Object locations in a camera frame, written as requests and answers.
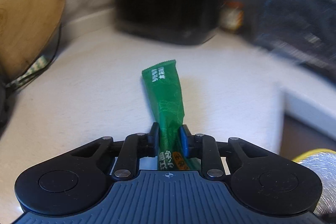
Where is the striped dish cloth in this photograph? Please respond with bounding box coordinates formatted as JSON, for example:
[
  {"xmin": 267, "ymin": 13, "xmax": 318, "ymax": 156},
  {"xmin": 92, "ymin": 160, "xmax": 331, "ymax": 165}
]
[{"xmin": 6, "ymin": 55, "xmax": 47, "ymax": 89}]

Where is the glass sauce jar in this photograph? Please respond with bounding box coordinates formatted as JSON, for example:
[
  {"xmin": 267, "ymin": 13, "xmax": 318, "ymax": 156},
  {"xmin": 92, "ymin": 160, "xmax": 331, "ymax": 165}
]
[{"xmin": 219, "ymin": 1, "xmax": 244, "ymax": 33}]

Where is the plastic wrapped black appliance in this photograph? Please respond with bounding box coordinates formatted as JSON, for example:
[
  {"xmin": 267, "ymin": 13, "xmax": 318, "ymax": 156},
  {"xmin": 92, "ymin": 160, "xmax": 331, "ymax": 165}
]
[{"xmin": 244, "ymin": 0, "xmax": 336, "ymax": 77}]

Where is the dark blue rice cooker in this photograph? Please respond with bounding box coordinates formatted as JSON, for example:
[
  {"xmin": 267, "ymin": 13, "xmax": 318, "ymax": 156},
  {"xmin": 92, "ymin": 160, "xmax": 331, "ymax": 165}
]
[{"xmin": 0, "ymin": 75, "xmax": 11, "ymax": 135}]

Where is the long green wrapper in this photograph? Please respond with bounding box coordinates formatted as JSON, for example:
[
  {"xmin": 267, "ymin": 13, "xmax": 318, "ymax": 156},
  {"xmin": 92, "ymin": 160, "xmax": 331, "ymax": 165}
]
[{"xmin": 142, "ymin": 60, "xmax": 201, "ymax": 170}]

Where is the silver yellow scouring pad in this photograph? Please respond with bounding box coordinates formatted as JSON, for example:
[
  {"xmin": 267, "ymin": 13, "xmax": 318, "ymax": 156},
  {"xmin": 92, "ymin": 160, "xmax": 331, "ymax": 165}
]
[{"xmin": 293, "ymin": 148, "xmax": 335, "ymax": 218}]

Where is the round wooden cutting board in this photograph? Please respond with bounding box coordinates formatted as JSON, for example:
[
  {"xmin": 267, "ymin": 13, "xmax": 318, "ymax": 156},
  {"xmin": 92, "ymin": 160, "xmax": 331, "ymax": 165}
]
[{"xmin": 1, "ymin": 0, "xmax": 66, "ymax": 81}]

